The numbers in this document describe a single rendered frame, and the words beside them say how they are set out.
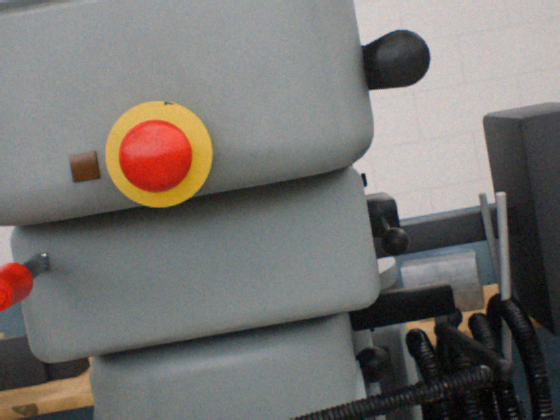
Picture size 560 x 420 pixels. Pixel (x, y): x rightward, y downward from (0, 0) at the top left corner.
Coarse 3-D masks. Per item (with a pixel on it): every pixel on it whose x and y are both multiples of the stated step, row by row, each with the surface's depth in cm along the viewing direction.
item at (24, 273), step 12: (12, 264) 73; (24, 264) 77; (36, 264) 79; (48, 264) 82; (0, 276) 69; (12, 276) 70; (24, 276) 72; (36, 276) 79; (0, 288) 68; (12, 288) 69; (24, 288) 72; (0, 300) 68; (12, 300) 69
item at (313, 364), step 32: (320, 320) 89; (128, 352) 88; (160, 352) 87; (192, 352) 87; (224, 352) 87; (256, 352) 87; (288, 352) 87; (320, 352) 87; (352, 352) 91; (96, 384) 89; (128, 384) 87; (160, 384) 87; (192, 384) 87; (224, 384) 87; (256, 384) 87; (288, 384) 87; (320, 384) 87; (352, 384) 90; (96, 416) 91; (128, 416) 87; (160, 416) 87; (192, 416) 87; (224, 416) 87; (256, 416) 87; (288, 416) 87
